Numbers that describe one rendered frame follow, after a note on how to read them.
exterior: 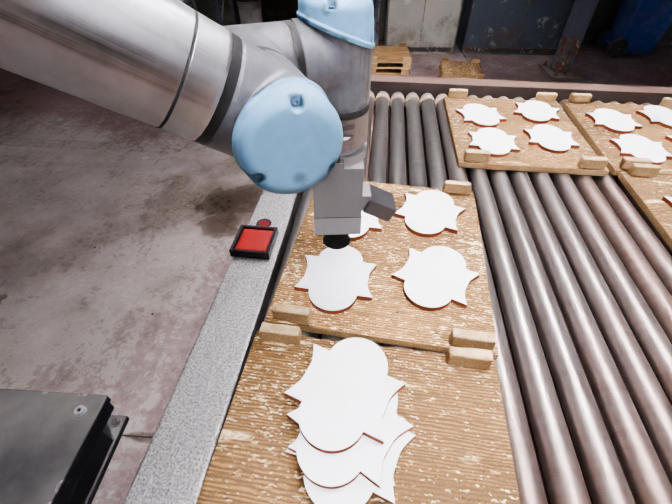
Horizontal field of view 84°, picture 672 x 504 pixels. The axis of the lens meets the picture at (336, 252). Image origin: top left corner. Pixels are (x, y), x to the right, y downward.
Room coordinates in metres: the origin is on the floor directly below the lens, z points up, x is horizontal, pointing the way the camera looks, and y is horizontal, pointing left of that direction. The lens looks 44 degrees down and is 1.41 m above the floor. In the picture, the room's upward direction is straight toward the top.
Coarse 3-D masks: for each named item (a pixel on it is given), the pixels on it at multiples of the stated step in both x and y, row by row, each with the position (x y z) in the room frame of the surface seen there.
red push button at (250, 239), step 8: (248, 232) 0.56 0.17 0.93; (256, 232) 0.56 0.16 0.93; (264, 232) 0.56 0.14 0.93; (272, 232) 0.56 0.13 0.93; (240, 240) 0.53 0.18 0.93; (248, 240) 0.53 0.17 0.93; (256, 240) 0.53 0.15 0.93; (264, 240) 0.53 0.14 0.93; (240, 248) 0.51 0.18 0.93; (248, 248) 0.51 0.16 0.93; (256, 248) 0.51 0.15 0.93; (264, 248) 0.51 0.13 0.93
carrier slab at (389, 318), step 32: (416, 192) 0.68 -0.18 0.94; (384, 224) 0.57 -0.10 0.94; (384, 256) 0.48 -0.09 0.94; (480, 256) 0.48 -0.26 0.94; (288, 288) 0.41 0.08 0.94; (384, 288) 0.41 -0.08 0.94; (480, 288) 0.41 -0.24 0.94; (320, 320) 0.34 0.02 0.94; (352, 320) 0.34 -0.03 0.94; (384, 320) 0.34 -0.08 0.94; (416, 320) 0.34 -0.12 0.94; (448, 320) 0.34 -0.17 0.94; (480, 320) 0.34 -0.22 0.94
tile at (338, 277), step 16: (320, 256) 0.47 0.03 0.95; (336, 256) 0.47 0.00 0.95; (352, 256) 0.47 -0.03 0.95; (320, 272) 0.43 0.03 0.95; (336, 272) 0.43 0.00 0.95; (352, 272) 0.43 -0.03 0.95; (368, 272) 0.43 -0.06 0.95; (304, 288) 0.40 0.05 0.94; (320, 288) 0.40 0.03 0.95; (336, 288) 0.40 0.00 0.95; (352, 288) 0.40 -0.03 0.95; (320, 304) 0.36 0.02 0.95; (336, 304) 0.36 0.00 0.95; (352, 304) 0.37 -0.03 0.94
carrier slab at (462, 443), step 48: (240, 384) 0.24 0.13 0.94; (288, 384) 0.24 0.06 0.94; (432, 384) 0.24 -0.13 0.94; (480, 384) 0.24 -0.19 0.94; (240, 432) 0.17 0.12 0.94; (288, 432) 0.17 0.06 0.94; (432, 432) 0.17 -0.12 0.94; (480, 432) 0.17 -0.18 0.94; (240, 480) 0.12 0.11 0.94; (288, 480) 0.12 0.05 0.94; (432, 480) 0.12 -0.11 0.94; (480, 480) 0.12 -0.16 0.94
